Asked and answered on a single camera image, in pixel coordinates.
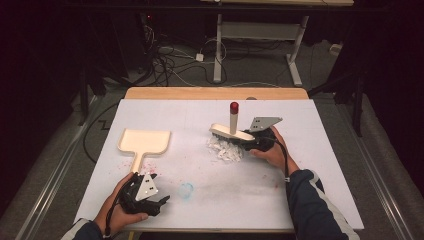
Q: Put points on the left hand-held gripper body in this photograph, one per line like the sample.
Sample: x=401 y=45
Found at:
x=145 y=190

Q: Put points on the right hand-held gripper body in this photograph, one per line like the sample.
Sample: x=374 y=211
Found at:
x=263 y=124

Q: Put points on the cream brush with red tip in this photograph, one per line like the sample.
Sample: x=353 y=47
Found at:
x=234 y=121

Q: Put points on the pile of white paper scraps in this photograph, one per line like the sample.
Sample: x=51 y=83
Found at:
x=226 y=151

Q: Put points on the cream dustpan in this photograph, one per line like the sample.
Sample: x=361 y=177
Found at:
x=143 y=141

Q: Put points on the person's right hand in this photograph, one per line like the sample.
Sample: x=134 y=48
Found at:
x=275 y=156

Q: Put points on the person's left hand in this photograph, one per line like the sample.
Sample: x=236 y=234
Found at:
x=116 y=216

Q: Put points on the wooden table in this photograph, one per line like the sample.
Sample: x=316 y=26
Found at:
x=216 y=93

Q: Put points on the white table mat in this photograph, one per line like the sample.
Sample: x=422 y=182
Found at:
x=216 y=200

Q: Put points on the white power adapter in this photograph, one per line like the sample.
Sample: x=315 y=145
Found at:
x=199 y=57

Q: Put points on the black stand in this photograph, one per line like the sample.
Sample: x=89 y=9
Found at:
x=83 y=100
x=358 y=106

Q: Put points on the white box on floor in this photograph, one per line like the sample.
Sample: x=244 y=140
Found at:
x=335 y=49

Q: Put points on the white desk frame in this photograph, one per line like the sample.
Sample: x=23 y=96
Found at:
x=218 y=50

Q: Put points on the metal floor rail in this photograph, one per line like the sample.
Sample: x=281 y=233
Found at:
x=56 y=180
x=376 y=180

